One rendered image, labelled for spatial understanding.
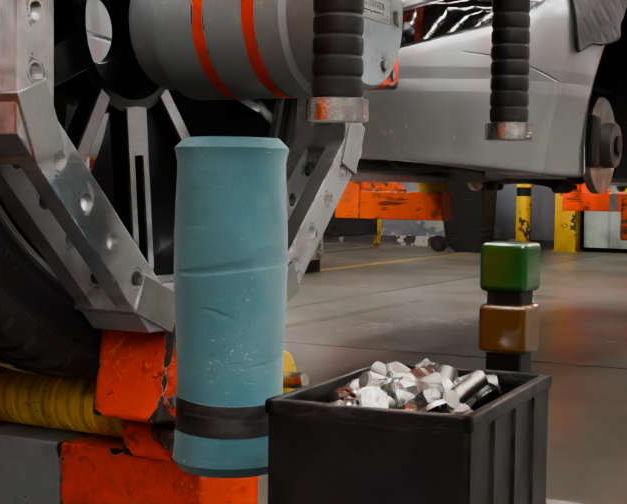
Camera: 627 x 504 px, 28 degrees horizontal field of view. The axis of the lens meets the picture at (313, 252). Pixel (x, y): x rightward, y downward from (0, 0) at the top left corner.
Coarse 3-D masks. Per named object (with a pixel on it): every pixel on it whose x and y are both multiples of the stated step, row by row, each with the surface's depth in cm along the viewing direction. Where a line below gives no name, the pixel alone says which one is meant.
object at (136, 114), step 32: (64, 0) 109; (128, 0) 123; (64, 32) 111; (128, 32) 123; (64, 64) 109; (96, 64) 119; (128, 64) 123; (64, 96) 116; (96, 96) 113; (128, 96) 121; (160, 96) 122; (96, 128) 113; (128, 128) 117; (160, 128) 125; (192, 128) 141; (224, 128) 139; (256, 128) 137; (96, 160) 146; (128, 160) 118; (160, 160) 141; (128, 192) 118; (160, 192) 138; (128, 224) 118; (160, 224) 134; (160, 256) 127
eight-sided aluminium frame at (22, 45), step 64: (0, 0) 90; (0, 64) 90; (0, 128) 90; (320, 128) 134; (0, 192) 96; (64, 192) 94; (320, 192) 129; (64, 256) 101; (128, 256) 101; (128, 320) 104
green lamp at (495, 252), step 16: (480, 256) 102; (496, 256) 101; (512, 256) 100; (528, 256) 100; (480, 272) 102; (496, 272) 101; (512, 272) 100; (528, 272) 100; (496, 288) 101; (512, 288) 100; (528, 288) 100
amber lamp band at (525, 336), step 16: (496, 304) 101; (528, 304) 102; (480, 320) 102; (496, 320) 101; (512, 320) 100; (528, 320) 100; (480, 336) 102; (496, 336) 101; (512, 336) 100; (528, 336) 101; (496, 352) 101; (512, 352) 100; (528, 352) 101
